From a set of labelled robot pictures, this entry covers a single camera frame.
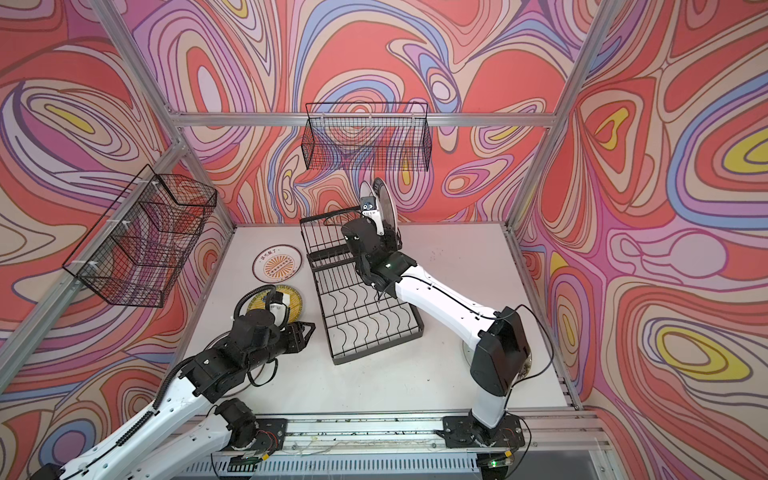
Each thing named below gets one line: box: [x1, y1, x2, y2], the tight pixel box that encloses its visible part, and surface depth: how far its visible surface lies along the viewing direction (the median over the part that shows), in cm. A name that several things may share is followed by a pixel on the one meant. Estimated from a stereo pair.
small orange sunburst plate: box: [252, 244, 303, 284], surface depth 110 cm
